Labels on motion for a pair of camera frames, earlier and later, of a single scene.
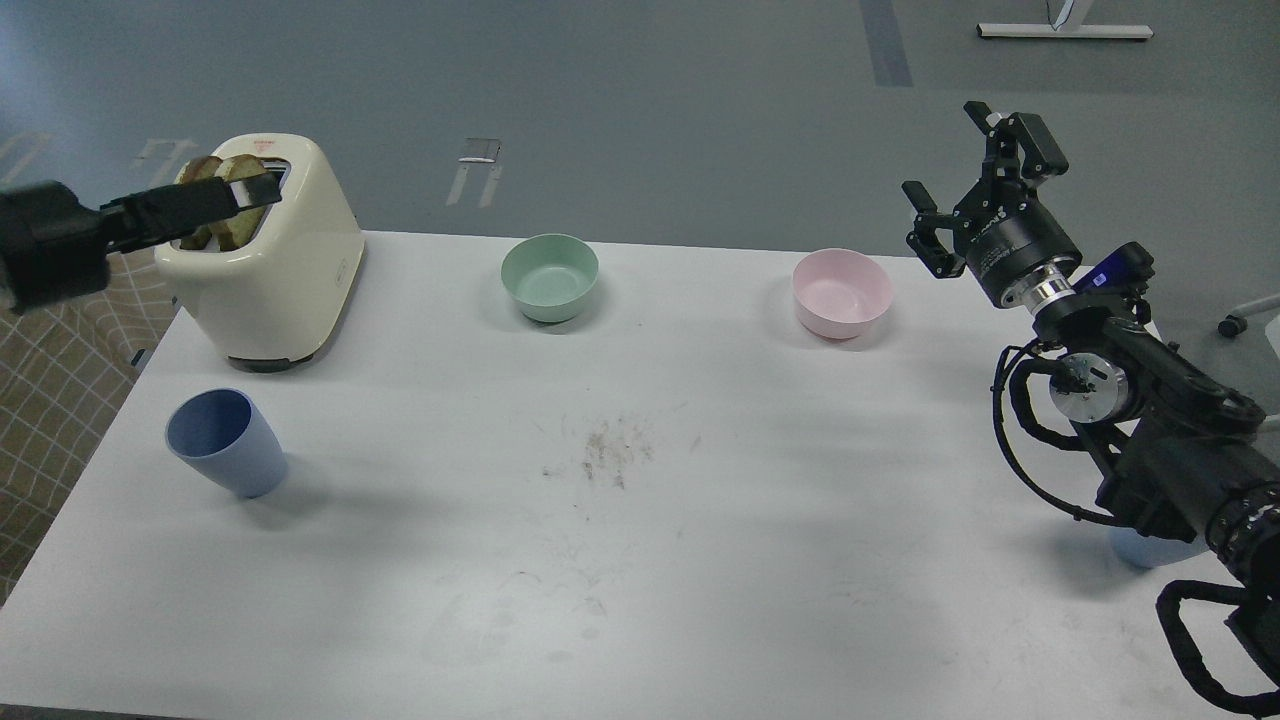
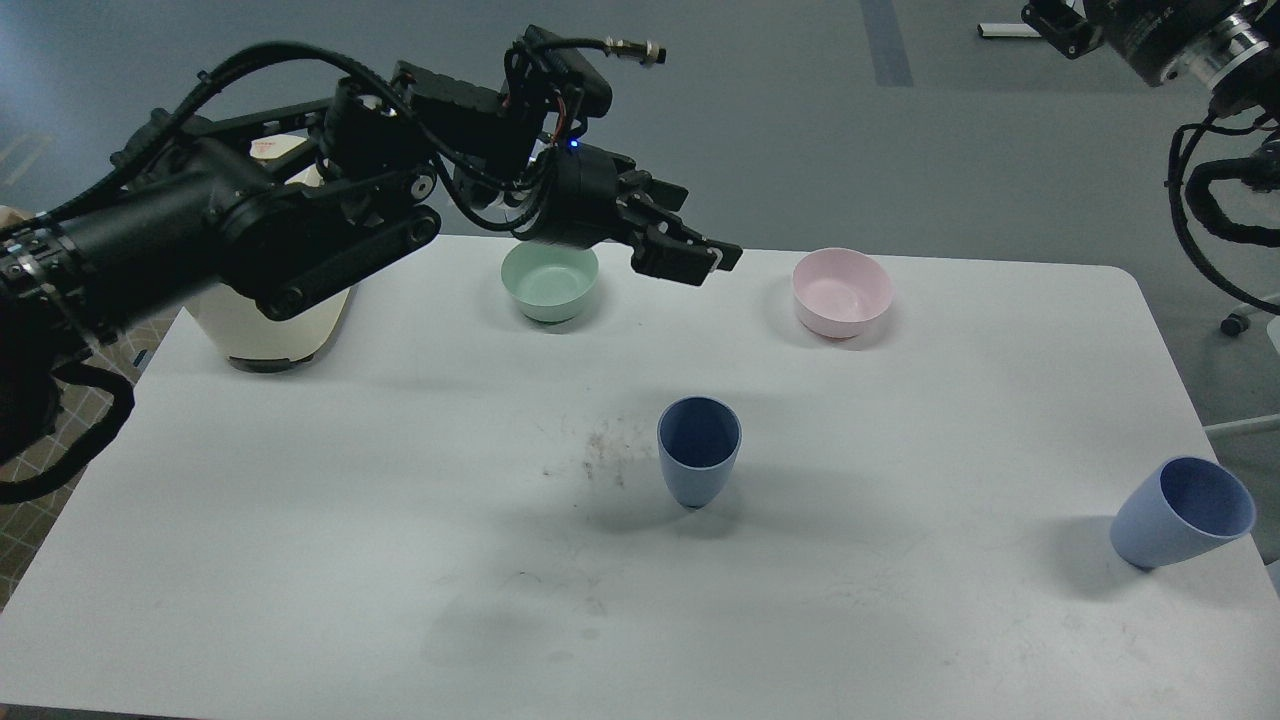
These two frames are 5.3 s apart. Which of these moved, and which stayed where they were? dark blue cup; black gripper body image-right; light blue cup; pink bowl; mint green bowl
Moved: light blue cup; black gripper body image-right; dark blue cup
Stayed: mint green bowl; pink bowl
